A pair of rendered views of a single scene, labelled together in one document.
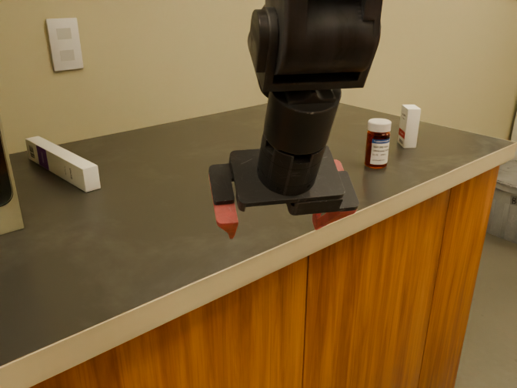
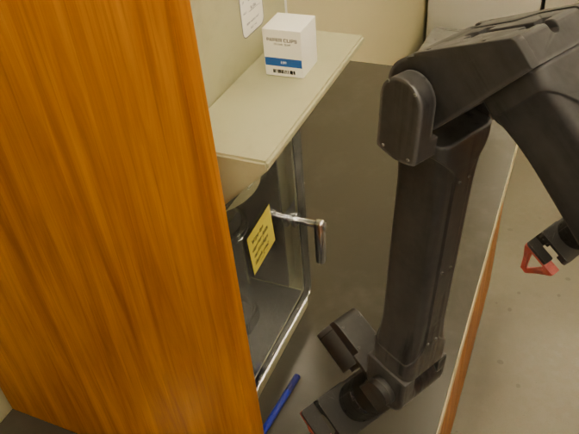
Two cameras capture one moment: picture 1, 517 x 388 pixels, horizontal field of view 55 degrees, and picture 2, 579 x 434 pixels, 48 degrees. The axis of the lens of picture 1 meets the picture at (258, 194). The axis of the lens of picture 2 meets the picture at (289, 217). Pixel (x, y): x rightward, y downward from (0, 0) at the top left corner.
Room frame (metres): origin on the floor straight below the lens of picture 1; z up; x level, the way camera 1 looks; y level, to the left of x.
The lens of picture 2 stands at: (-0.12, 0.73, 1.88)
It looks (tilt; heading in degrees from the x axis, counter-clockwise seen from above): 39 degrees down; 337
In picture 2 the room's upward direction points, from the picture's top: 5 degrees counter-clockwise
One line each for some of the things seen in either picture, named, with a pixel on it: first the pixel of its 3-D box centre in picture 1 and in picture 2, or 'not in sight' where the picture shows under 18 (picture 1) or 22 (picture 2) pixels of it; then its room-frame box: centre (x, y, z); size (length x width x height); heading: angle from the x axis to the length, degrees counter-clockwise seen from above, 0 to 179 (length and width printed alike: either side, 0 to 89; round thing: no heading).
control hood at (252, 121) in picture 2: not in sight; (282, 119); (0.54, 0.45, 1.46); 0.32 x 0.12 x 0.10; 131
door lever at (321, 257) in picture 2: not in sight; (311, 238); (0.62, 0.38, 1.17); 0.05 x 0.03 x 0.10; 40
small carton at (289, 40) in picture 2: not in sight; (290, 45); (0.57, 0.42, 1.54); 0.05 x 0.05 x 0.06; 42
